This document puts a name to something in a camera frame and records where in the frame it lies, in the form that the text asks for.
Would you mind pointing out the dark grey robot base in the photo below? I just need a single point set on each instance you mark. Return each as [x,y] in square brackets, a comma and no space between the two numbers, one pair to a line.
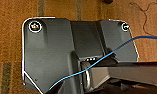
[50,50]

